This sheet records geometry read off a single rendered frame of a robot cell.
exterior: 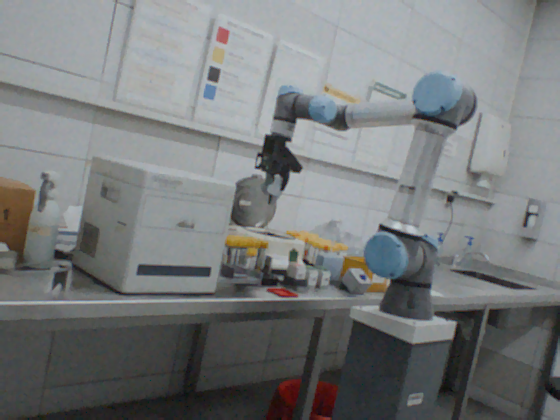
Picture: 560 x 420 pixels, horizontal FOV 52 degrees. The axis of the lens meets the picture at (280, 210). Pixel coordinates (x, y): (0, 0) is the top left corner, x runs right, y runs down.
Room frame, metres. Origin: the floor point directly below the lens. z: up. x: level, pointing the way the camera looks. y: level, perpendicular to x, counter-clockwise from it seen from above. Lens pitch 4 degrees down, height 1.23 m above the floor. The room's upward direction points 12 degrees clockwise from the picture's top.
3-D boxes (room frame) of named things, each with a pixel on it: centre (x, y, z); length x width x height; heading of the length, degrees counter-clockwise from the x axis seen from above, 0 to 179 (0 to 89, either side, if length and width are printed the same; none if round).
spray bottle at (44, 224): (1.39, 0.56, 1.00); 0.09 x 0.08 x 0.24; 45
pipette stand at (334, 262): (2.03, -0.21, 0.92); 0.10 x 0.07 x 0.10; 130
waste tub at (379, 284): (2.10, -0.35, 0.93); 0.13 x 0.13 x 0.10; 44
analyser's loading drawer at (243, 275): (1.58, 0.11, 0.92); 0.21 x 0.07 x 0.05; 135
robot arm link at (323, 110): (1.72, -0.05, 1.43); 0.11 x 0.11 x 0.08; 53
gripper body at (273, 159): (1.76, 0.05, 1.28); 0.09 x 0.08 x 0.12; 136
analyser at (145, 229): (1.51, 0.31, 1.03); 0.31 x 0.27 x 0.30; 135
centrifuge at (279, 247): (2.14, 0.01, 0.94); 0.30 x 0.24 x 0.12; 36
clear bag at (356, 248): (2.73, -0.38, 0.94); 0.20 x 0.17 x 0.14; 110
